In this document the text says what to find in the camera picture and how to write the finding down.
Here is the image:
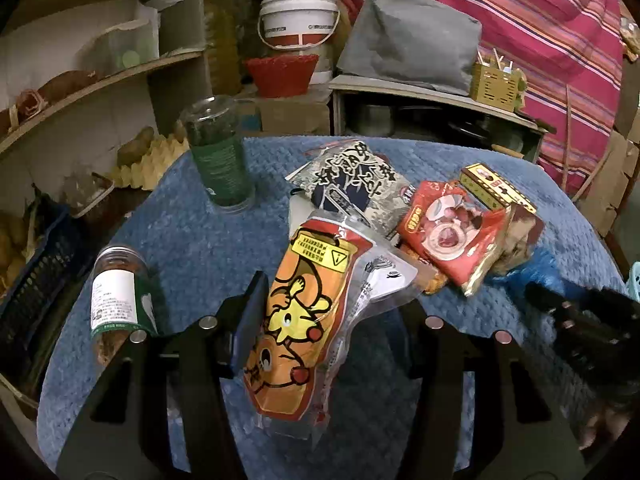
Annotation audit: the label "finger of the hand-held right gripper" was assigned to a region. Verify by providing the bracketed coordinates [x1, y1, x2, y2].
[525, 282, 568, 313]

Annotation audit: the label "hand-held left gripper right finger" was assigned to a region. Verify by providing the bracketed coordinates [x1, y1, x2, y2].
[392, 300, 590, 480]

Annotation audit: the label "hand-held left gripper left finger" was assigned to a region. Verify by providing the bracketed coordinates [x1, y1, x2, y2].
[55, 270, 271, 480]

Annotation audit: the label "orange cartoon snack packet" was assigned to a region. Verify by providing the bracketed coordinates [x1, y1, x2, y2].
[242, 212, 421, 453]

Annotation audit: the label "person's right hand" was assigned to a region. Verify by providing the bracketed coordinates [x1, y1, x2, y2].
[579, 404, 628, 452]

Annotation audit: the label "blue plastic bag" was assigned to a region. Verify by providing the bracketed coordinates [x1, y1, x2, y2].
[487, 247, 576, 301]

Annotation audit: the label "brown snack packet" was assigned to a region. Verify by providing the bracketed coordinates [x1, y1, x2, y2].
[492, 205, 546, 273]

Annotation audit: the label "red snack packet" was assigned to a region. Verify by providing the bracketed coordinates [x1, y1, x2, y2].
[397, 180, 508, 297]

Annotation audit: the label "gold cardboard box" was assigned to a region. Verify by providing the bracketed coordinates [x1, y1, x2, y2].
[459, 162, 537, 216]

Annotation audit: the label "glass jar with white label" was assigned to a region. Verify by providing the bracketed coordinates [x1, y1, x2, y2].
[90, 246, 160, 367]

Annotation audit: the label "stacked cardboard boxes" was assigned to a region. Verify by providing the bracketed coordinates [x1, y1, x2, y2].
[575, 110, 640, 238]

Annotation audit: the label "clear cup with green label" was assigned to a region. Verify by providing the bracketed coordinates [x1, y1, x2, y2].
[179, 95, 257, 216]

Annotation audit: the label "black white patterned packet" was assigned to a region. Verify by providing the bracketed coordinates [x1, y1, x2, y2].
[286, 140, 416, 238]

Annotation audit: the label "yellow egg tray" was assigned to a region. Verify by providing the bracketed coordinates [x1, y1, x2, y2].
[107, 135, 191, 191]

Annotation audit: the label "clear plastic container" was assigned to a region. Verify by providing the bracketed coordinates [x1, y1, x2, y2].
[62, 172, 116, 221]

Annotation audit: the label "potato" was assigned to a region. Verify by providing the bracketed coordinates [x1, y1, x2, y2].
[117, 127, 156, 166]

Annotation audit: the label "small woven yellow basket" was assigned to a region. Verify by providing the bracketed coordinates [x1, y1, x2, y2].
[469, 50, 528, 113]

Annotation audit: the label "blue plastic crate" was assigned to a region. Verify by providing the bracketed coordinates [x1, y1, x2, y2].
[0, 205, 91, 386]

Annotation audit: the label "low wooden cabinet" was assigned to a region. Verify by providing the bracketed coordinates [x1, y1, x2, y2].
[327, 75, 556, 163]

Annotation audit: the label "wooden shelf unit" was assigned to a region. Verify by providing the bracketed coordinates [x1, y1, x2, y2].
[0, 0, 211, 201]

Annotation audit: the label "red woven basket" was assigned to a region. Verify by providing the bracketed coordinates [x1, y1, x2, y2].
[244, 54, 320, 98]

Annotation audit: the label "pink striped cloth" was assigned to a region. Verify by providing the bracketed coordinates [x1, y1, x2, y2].
[327, 0, 626, 196]

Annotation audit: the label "yellow oil bottle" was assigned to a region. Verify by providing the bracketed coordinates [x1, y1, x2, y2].
[202, 0, 241, 96]

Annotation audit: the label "gray cushion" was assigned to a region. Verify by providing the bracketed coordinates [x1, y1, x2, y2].
[336, 0, 483, 97]

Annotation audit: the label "white plastic container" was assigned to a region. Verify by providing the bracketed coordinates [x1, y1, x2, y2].
[80, 20, 161, 78]

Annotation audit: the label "white plastic bucket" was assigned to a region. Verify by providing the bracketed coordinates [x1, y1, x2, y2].
[257, 0, 341, 56]

